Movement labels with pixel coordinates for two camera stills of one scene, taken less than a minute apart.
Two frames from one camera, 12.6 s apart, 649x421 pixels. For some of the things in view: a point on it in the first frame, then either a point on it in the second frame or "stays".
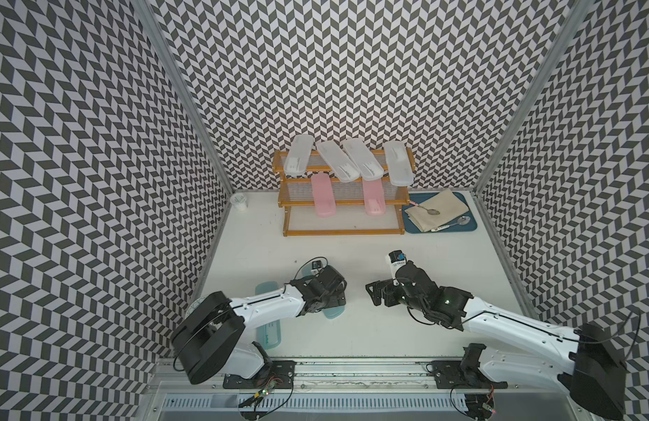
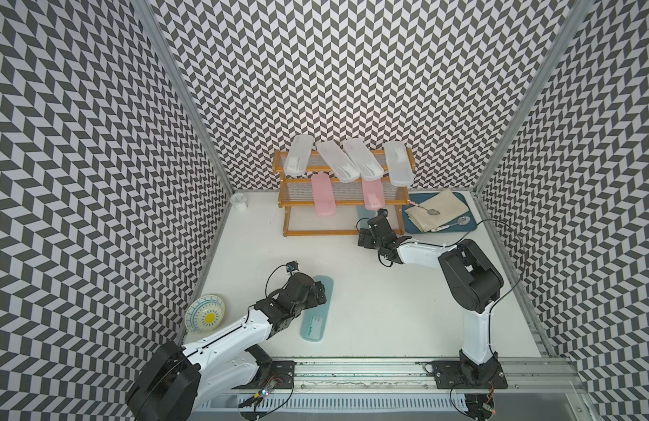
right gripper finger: x=385 y=289 → x=366 y=239
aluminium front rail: x=165 y=375 stays
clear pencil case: x=363 y=159 stays
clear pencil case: x=339 y=164 stays
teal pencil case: x=267 y=335 → x=314 y=318
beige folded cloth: x=446 y=202 stays
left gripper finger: x=336 y=300 → x=320 y=289
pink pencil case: x=324 y=195 stays
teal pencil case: x=334 y=312 → x=363 y=216
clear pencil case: x=400 y=165 stays
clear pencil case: x=298 y=153 stays
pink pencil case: x=374 y=196 stays
